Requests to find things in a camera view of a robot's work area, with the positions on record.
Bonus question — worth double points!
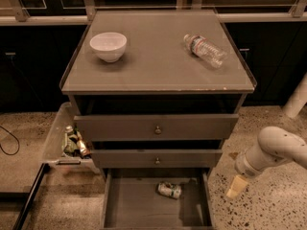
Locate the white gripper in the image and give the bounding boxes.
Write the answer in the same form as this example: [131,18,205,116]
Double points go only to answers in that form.
[226,152,260,198]

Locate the green 7up can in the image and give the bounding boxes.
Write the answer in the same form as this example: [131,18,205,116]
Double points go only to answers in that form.
[157,182,182,199]

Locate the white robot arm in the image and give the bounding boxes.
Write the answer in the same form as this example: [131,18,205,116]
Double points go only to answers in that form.
[226,126,307,199]

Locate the grey top drawer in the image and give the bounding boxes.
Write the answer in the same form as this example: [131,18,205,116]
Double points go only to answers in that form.
[74,114,239,141]

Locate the grey drawer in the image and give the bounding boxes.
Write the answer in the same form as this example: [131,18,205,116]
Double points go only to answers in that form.
[92,149,223,169]
[74,114,239,141]
[100,169,216,230]

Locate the brass top drawer knob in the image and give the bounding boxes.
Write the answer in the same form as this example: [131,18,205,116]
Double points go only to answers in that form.
[154,126,162,135]

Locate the grey bottom drawer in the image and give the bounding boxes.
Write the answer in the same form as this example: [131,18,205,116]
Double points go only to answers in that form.
[100,169,216,230]

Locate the grey drawer cabinet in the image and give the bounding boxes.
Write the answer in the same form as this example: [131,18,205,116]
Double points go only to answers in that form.
[59,9,258,230]

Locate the grey middle drawer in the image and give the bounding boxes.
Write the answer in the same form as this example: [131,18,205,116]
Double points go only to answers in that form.
[92,149,223,169]

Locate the clear plastic water bottle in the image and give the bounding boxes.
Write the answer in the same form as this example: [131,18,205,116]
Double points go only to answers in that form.
[183,34,227,68]

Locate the small bottles in bin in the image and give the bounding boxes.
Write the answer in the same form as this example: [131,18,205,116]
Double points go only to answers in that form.
[61,126,91,159]

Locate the clear plastic storage bin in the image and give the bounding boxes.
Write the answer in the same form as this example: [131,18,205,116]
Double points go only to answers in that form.
[41,102,100,174]

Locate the white ceramic bowl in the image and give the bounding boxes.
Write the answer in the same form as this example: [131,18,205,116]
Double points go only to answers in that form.
[89,32,128,62]

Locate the white pipe post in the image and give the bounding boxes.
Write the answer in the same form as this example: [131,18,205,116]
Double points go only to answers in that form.
[282,73,307,118]

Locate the black floor rail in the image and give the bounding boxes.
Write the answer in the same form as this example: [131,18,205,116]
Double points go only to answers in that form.
[12,163,50,230]

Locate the black cable on floor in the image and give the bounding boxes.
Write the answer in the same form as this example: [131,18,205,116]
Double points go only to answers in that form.
[0,126,21,156]

